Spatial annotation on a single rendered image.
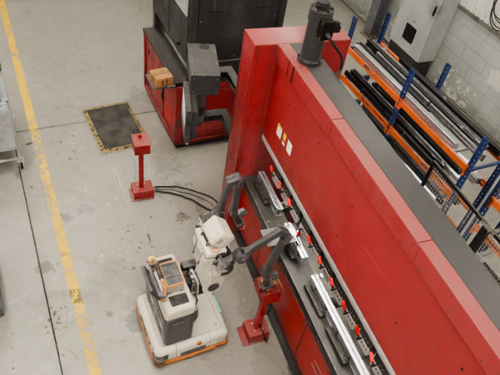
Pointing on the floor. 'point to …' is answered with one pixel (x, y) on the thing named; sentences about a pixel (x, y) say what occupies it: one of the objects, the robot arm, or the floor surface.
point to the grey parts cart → (7, 139)
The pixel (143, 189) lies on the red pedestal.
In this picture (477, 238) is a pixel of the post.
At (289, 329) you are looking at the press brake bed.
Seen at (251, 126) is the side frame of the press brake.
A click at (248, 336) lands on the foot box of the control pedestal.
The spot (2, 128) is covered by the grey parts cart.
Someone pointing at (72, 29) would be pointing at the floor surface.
